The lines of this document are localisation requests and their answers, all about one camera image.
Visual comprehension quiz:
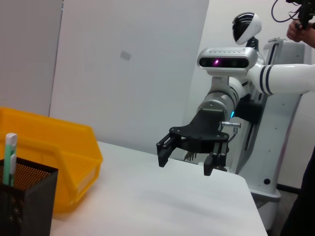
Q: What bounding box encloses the right wrist cable with connector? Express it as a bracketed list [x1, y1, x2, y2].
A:
[220, 120, 242, 143]

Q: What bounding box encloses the yellow plastic bin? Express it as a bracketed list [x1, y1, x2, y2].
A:
[0, 107, 104, 214]

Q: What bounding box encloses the white robot torso column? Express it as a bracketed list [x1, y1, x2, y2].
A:
[231, 38, 312, 236]

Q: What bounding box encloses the black mesh pen holder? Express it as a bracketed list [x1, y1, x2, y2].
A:
[0, 157, 59, 236]

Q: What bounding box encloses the white black robot head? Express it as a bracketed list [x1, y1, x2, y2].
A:
[232, 13, 262, 45]

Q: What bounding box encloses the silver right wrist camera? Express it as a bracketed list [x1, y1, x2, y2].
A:
[196, 47, 259, 91]

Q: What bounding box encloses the mint green utility knife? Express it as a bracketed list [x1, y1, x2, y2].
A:
[2, 132, 18, 187]

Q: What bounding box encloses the bystander in dark clothing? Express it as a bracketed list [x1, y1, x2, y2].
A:
[280, 22, 315, 236]

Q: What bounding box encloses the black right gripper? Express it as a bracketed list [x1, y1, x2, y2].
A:
[156, 109, 230, 177]

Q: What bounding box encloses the bystander hand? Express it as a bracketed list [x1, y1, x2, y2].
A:
[286, 21, 306, 42]

